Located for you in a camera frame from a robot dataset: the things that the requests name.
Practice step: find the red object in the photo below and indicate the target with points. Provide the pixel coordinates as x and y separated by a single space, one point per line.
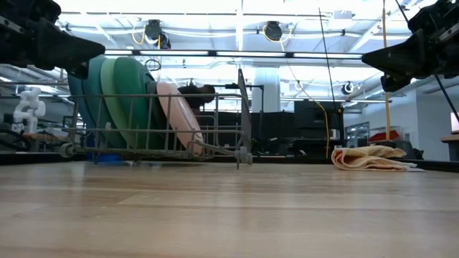
383 136

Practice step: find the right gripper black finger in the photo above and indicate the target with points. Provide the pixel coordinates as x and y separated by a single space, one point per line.
405 66
405 48

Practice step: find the pink plastic plate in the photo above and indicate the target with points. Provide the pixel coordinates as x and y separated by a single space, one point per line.
179 114

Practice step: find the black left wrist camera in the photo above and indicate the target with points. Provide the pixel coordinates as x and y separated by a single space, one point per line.
25 9

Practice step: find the person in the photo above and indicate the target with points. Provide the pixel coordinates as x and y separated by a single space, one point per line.
197 96

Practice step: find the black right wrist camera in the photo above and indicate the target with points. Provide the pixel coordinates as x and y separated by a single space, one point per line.
430 16

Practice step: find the light green plastic plate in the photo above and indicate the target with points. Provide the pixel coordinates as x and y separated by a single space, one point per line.
109 96

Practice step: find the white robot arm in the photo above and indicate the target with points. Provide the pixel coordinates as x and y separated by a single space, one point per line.
30 105

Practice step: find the blue plastic plate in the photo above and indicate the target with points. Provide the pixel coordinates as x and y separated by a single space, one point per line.
76 104

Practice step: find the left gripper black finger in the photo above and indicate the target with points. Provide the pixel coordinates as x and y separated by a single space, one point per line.
64 37
68 55

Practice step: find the black equipment cabinet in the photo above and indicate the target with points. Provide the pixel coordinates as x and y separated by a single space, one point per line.
312 122

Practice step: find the black plastic plate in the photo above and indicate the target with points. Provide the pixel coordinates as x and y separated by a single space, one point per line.
154 96

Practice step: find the lit computer screen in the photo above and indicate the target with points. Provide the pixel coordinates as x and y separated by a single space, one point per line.
454 121

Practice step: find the teal plastic plate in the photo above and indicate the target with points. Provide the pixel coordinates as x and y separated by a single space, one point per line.
92 93

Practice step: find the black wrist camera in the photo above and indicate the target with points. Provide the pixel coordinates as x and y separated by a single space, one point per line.
25 9
430 16

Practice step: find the yellow checked dish towel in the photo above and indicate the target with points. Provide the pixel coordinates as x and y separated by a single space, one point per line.
369 159

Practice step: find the dark green plastic plate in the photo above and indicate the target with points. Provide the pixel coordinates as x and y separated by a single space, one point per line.
136 104

